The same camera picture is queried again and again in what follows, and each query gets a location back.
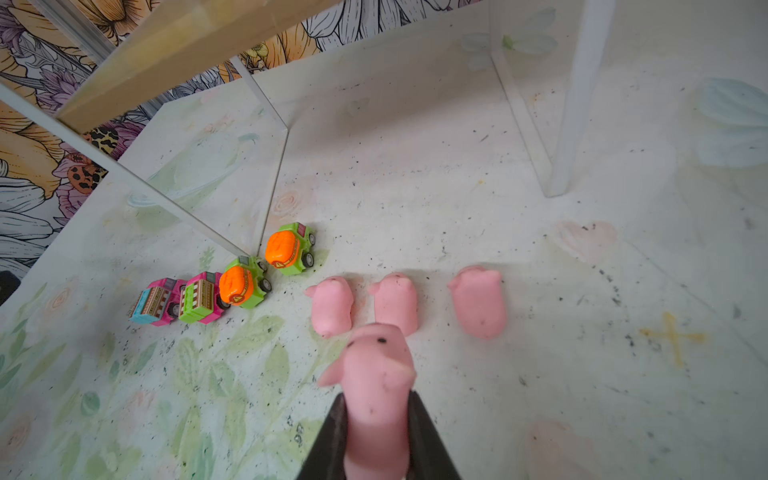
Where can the left aluminium corner post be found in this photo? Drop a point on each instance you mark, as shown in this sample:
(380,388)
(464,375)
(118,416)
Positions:
(67,18)

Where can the pink teal toy truck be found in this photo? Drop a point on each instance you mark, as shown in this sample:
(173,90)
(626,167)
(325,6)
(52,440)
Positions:
(159,303)

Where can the pink green toy truck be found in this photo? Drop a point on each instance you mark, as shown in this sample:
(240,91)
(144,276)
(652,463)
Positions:
(201,300)

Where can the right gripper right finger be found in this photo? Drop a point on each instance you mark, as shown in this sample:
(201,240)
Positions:
(429,459)

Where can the green orange mixer truck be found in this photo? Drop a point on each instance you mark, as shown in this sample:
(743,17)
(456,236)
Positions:
(244,282)
(290,249)

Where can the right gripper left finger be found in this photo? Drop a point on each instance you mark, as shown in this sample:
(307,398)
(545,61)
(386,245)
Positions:
(325,460)

